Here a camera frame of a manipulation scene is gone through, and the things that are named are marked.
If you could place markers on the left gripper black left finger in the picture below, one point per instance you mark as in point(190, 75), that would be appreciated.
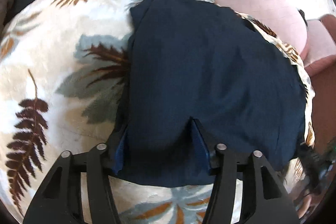
point(58, 199)

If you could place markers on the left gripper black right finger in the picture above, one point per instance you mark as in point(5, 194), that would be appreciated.
point(264, 198)

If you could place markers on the navy blue garment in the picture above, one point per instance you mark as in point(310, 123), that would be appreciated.
point(190, 60)

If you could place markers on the cream leaf-print fleece blanket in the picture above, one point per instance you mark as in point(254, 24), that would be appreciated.
point(64, 65)

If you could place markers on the small black object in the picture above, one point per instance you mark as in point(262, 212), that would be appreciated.
point(301, 12)

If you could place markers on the reddish brown bed frame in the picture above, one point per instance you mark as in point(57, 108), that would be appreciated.
point(322, 73)

